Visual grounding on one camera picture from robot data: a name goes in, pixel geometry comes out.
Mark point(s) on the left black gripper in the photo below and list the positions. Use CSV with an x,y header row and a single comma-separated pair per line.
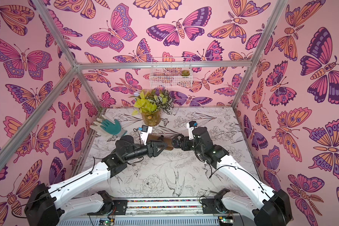
x,y
152,147

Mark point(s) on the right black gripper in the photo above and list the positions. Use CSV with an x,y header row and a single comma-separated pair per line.
x,y
182,142

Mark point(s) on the wooden watch stand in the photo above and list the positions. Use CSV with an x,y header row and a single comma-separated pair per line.
x,y
161,138

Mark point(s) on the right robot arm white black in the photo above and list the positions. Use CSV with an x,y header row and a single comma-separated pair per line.
x,y
256,191

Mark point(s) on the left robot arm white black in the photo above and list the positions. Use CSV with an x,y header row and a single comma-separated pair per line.
x,y
49,205

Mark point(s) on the teal white garden glove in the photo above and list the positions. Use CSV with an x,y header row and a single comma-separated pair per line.
x,y
107,128

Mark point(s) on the glass vase with plants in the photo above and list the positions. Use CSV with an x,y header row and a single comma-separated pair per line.
x,y
151,104

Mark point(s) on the small succulent in basket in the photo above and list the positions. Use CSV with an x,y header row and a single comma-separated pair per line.
x,y
185,73

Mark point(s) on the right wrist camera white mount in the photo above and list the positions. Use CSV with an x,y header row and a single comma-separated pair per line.
x,y
191,126

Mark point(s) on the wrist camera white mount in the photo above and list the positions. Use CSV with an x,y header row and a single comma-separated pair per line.
x,y
191,126
144,133

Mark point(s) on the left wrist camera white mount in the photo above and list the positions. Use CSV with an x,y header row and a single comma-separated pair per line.
x,y
144,133

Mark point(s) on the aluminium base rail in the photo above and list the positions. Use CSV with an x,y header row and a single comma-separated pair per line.
x,y
163,204

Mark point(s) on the white wire basket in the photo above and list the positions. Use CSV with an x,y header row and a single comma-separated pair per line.
x,y
169,77

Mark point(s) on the aluminium frame back bar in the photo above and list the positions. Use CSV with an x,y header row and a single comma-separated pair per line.
x,y
227,63

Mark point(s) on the aluminium frame left post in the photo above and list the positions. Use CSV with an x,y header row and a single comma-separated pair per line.
x,y
13,143

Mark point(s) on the aluminium frame post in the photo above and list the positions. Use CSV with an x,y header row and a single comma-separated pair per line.
x,y
270,27
13,143

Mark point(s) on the aluminium frame right post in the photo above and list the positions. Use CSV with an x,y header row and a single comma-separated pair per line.
x,y
270,27

